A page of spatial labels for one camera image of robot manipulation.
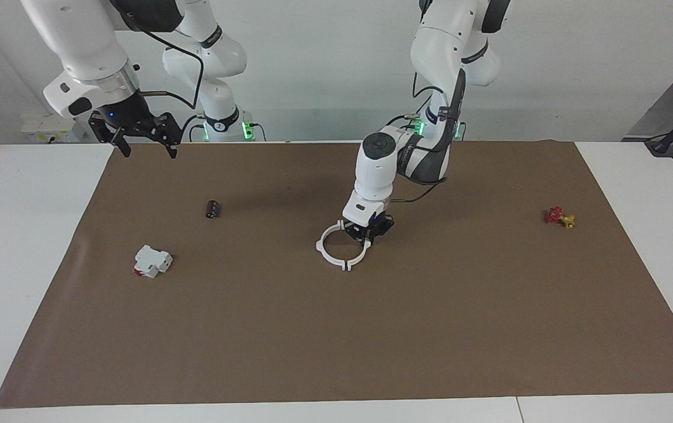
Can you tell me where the white circuit breaker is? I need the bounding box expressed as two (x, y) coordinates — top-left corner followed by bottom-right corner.
(133, 244), (173, 279)

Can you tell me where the white power strip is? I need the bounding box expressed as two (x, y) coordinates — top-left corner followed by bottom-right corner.
(21, 113), (87, 143)

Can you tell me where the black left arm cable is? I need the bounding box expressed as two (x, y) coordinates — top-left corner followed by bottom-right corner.
(388, 70), (460, 204)

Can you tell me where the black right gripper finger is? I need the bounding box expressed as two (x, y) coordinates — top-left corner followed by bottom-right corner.
(88, 115), (132, 158)
(157, 113), (183, 159)

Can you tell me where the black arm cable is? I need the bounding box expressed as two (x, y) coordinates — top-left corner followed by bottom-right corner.
(118, 22), (205, 112)
(388, 70), (460, 204)

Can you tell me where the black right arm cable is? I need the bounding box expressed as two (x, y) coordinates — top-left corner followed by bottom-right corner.
(118, 22), (205, 112)

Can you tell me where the red and yellow valve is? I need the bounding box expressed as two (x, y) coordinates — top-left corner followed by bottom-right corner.
(544, 206), (576, 229)

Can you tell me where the black base cable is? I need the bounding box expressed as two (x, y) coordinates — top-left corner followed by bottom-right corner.
(383, 112), (425, 142)
(180, 113), (206, 143)

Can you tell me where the brown paper table mat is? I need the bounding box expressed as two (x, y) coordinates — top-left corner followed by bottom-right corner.
(0, 140), (673, 409)

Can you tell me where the white half-ring pipe clamp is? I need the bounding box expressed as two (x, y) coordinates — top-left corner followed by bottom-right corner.
(339, 222), (370, 272)
(316, 220), (350, 273)

